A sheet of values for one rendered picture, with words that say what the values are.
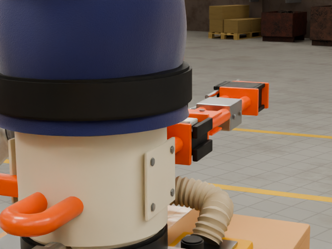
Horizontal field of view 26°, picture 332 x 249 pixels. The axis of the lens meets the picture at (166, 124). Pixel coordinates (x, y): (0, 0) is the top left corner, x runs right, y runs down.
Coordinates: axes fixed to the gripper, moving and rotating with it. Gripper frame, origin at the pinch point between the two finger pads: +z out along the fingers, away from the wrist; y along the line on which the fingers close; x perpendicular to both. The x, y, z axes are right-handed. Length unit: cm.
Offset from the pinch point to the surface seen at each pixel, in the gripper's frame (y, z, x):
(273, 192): 120, -71, -365
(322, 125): 120, -82, -605
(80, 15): -19.1, 4.4, 35.1
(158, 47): -15.8, 10.0, 29.2
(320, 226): 120, -29, -310
